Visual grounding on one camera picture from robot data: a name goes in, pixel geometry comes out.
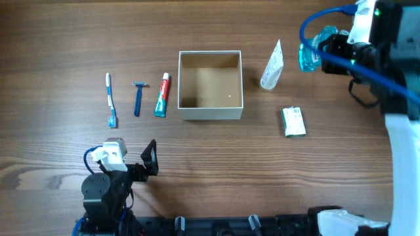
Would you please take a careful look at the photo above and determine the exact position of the blue white toothbrush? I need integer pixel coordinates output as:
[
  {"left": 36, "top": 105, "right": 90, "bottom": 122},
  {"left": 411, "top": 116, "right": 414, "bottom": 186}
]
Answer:
[{"left": 105, "top": 73, "right": 117, "bottom": 128}]

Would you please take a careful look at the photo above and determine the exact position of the Colgate toothpaste tube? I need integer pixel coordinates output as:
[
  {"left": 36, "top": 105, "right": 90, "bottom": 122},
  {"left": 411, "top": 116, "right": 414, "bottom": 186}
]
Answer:
[{"left": 154, "top": 73, "right": 171, "bottom": 117}]

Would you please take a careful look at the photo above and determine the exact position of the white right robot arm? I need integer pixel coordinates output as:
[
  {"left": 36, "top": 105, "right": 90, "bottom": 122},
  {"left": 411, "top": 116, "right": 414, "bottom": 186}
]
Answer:
[{"left": 310, "top": 1, "right": 419, "bottom": 235}]

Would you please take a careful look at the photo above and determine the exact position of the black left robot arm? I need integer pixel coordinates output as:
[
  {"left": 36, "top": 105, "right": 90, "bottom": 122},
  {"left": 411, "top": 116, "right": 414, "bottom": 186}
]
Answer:
[{"left": 72, "top": 138, "right": 159, "bottom": 236}]

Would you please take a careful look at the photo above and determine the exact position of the green white soap packet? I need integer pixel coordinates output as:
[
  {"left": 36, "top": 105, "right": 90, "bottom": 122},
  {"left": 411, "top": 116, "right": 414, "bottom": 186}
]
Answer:
[{"left": 282, "top": 107, "right": 306, "bottom": 138}]

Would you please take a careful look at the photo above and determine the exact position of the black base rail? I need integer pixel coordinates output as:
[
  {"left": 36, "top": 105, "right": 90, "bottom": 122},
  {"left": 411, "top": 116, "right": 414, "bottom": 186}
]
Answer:
[{"left": 137, "top": 214, "right": 320, "bottom": 236}]

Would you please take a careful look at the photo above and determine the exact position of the blue disposable razor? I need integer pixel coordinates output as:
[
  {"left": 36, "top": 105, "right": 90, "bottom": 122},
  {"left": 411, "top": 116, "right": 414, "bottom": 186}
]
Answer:
[{"left": 132, "top": 82, "right": 147, "bottom": 117}]

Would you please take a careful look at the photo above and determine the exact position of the blue Listerine mouthwash bottle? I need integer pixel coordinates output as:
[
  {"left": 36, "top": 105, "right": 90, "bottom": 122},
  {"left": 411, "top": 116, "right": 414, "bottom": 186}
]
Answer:
[{"left": 299, "top": 26, "right": 349, "bottom": 72}]

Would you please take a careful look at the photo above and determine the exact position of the white lotion tube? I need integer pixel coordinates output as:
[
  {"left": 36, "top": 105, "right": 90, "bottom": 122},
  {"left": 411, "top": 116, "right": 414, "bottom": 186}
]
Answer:
[{"left": 260, "top": 40, "right": 284, "bottom": 90}]

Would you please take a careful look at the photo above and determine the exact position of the white cardboard box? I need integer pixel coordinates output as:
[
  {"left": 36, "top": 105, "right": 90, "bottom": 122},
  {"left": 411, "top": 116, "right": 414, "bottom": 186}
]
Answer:
[{"left": 177, "top": 50, "right": 244, "bottom": 121}]

